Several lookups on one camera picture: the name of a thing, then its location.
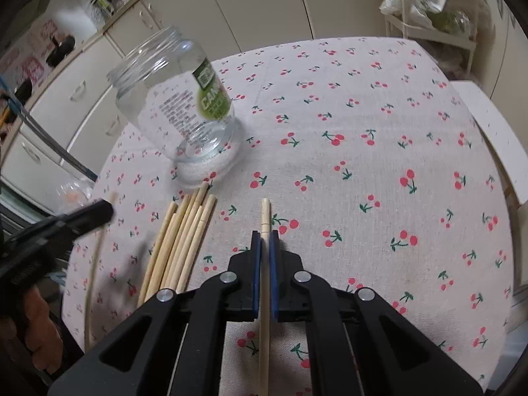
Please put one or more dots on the clear glass jar green label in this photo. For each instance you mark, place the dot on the clear glass jar green label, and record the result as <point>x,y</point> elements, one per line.
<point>181,107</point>

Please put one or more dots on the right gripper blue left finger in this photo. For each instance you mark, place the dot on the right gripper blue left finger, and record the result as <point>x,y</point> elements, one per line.
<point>243,299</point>

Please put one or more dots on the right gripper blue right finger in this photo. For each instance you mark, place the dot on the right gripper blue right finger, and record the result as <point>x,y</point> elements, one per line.
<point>285,299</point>

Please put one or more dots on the cream kitchen cabinets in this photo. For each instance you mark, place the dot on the cream kitchen cabinets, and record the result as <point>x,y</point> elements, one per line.
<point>114,100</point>

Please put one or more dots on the white wire storage rack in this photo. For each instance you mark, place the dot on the white wire storage rack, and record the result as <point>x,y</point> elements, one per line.
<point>449,28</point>

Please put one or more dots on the wooden chopstick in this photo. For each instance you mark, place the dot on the wooden chopstick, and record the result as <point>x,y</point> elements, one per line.
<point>166,246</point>
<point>184,246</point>
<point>196,200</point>
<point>264,325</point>
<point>197,239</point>
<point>157,247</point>

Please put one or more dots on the wooden chopstick on table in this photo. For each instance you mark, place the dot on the wooden chopstick on table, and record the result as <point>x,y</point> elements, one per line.
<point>166,246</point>
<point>184,246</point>
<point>197,239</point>
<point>196,200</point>
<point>157,247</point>

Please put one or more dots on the cherry print tablecloth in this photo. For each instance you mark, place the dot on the cherry print tablecloth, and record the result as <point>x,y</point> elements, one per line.
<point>377,176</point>

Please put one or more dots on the white wooden stool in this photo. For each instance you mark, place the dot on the white wooden stool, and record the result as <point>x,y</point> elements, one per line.
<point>502,139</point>

